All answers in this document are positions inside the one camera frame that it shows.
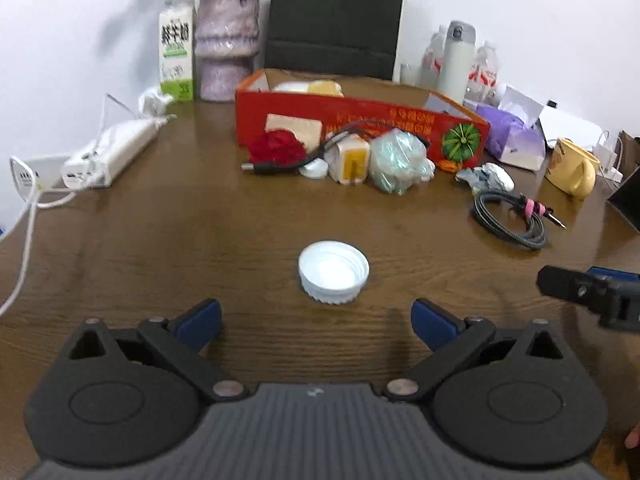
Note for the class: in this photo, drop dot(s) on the white thermos bottle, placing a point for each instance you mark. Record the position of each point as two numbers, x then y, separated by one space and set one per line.
456 65

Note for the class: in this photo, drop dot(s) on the white yellow charger plug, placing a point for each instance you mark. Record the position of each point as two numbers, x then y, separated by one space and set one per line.
350 162

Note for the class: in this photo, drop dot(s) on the crumpled white tissue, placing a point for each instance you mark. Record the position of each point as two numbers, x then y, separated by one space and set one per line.
152 102

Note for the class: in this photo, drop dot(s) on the white power strip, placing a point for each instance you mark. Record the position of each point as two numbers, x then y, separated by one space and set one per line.
112 152

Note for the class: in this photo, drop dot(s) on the wooden desk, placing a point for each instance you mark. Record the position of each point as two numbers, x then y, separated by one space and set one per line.
200 240

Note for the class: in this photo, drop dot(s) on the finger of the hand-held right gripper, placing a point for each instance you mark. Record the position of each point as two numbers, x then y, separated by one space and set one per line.
612 295

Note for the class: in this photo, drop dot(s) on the beige square pad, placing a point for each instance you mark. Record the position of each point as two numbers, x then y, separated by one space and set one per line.
295 125

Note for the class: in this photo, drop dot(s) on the small white round lid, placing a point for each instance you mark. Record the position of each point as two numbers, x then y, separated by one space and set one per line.
313 169

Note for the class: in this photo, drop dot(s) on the red cardboard box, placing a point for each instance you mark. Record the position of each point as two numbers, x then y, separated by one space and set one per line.
360 112

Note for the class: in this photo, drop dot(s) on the white flat box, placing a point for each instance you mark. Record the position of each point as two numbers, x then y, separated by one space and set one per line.
575 127

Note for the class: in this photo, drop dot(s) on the yellow mug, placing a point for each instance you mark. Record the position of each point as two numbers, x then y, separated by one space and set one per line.
570 167

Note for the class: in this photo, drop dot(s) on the red crumpled fabric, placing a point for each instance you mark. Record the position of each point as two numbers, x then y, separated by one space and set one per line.
275 147

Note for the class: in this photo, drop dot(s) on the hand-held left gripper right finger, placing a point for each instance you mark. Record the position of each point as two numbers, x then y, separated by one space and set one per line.
431 324

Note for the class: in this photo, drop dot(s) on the white packet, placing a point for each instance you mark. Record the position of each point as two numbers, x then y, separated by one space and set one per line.
290 87

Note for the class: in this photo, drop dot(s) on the purple ceramic vase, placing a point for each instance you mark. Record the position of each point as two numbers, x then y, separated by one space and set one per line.
227 40

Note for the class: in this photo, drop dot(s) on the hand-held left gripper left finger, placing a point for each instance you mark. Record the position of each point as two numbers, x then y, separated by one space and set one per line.
201 321

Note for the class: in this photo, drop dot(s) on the pale green plastic bag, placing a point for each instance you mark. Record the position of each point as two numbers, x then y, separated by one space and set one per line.
400 160

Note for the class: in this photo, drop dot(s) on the purple tissue pack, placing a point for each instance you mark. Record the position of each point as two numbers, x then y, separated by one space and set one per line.
507 132

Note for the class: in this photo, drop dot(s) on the dark paper bag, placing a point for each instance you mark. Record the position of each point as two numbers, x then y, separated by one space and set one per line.
631 152

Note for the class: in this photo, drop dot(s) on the blue white wrapper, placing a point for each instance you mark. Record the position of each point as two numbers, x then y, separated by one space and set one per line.
487 177

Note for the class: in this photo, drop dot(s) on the white green milk carton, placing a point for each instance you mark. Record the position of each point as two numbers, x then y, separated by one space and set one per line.
176 55

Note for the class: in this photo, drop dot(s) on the clear plastic water bottle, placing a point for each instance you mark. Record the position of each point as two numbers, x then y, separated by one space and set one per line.
431 62
486 72

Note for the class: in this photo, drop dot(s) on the white plastic bottle cap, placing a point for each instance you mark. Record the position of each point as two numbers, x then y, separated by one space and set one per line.
332 272

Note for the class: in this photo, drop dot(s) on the black chair backrest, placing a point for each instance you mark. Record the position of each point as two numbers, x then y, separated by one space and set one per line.
335 15

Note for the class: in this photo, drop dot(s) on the black tablet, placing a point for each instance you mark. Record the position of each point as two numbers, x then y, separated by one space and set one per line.
629 205

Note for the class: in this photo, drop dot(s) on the small orange object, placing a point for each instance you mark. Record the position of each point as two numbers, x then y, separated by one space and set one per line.
446 165

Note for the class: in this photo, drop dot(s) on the yellow sponge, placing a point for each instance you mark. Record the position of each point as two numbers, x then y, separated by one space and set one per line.
326 88

